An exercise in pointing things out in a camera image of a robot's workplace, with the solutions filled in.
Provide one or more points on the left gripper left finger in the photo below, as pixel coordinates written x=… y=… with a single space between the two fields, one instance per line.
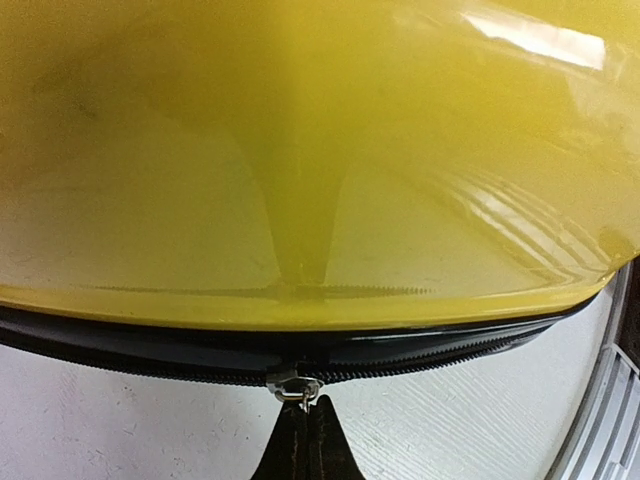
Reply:
x=285 y=455

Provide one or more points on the silver zipper pull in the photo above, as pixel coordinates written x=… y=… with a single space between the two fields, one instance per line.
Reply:
x=288 y=386

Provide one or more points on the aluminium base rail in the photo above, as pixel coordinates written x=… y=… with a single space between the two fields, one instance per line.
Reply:
x=603 y=440

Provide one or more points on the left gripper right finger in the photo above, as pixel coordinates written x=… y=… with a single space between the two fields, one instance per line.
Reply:
x=329 y=454

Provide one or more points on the yellow Pikachu suitcase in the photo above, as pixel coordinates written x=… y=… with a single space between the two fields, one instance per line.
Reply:
x=241 y=191

